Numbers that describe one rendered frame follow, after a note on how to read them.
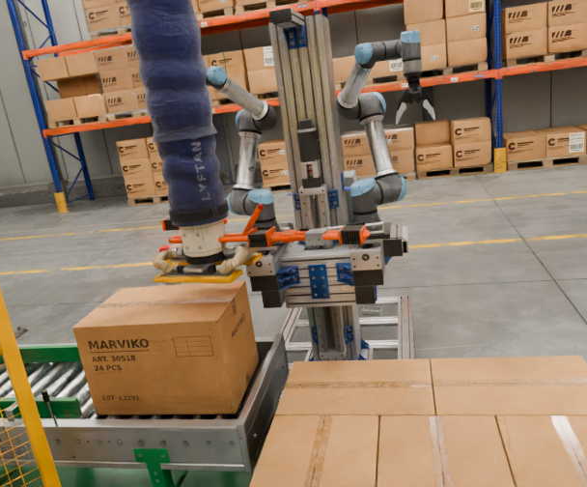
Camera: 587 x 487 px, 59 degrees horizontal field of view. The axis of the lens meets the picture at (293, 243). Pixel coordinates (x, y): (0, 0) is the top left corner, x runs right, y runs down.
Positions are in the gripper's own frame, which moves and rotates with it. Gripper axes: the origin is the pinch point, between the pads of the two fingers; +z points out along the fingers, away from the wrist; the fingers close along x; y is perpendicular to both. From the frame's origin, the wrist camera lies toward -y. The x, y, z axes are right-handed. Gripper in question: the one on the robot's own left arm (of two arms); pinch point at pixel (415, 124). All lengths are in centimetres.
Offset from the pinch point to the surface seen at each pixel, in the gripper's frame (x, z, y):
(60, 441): 144, 99, -71
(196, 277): 84, 42, -51
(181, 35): 75, -42, -44
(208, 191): 76, 12, -43
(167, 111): 84, -18, -48
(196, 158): 78, 0, -44
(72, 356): 174, 93, -15
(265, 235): 57, 29, -45
